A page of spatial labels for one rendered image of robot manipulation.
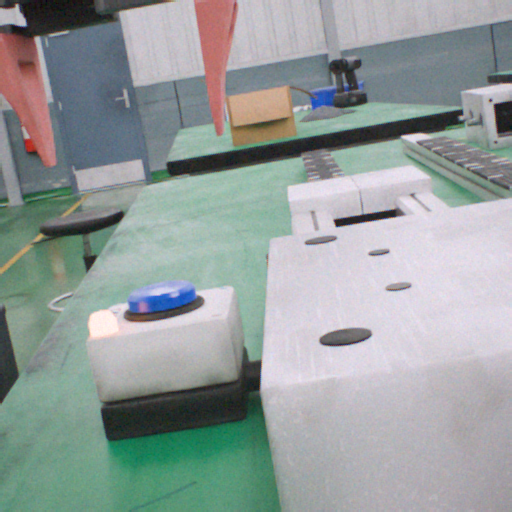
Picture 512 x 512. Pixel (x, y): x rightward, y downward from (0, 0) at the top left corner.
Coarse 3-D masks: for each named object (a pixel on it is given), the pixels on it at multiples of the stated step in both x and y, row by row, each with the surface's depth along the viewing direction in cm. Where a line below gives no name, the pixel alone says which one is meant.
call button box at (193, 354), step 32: (224, 288) 57; (128, 320) 53; (160, 320) 51; (192, 320) 50; (224, 320) 50; (96, 352) 50; (128, 352) 50; (160, 352) 50; (192, 352) 50; (224, 352) 50; (96, 384) 51; (128, 384) 50; (160, 384) 50; (192, 384) 50; (224, 384) 51; (256, 384) 54; (128, 416) 51; (160, 416) 51; (192, 416) 51; (224, 416) 51
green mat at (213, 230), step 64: (192, 192) 173; (256, 192) 155; (448, 192) 118; (128, 256) 113; (192, 256) 105; (256, 256) 98; (64, 320) 84; (256, 320) 72; (64, 384) 64; (0, 448) 53; (64, 448) 51; (128, 448) 50; (192, 448) 48; (256, 448) 47
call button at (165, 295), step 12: (144, 288) 54; (156, 288) 53; (168, 288) 53; (180, 288) 52; (192, 288) 53; (132, 300) 52; (144, 300) 52; (156, 300) 52; (168, 300) 52; (180, 300) 52; (192, 300) 53
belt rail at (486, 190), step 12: (408, 144) 169; (420, 156) 156; (432, 156) 142; (432, 168) 144; (444, 168) 134; (456, 168) 123; (456, 180) 124; (468, 180) 119; (480, 180) 108; (480, 192) 109; (492, 192) 106; (504, 192) 97
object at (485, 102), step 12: (480, 96) 156; (492, 96) 154; (504, 96) 154; (480, 108) 158; (492, 108) 154; (504, 108) 156; (468, 120) 159; (480, 120) 159; (492, 120) 155; (504, 120) 156; (480, 132) 162; (492, 132) 155; (504, 132) 159; (480, 144) 164; (492, 144) 155; (504, 144) 155
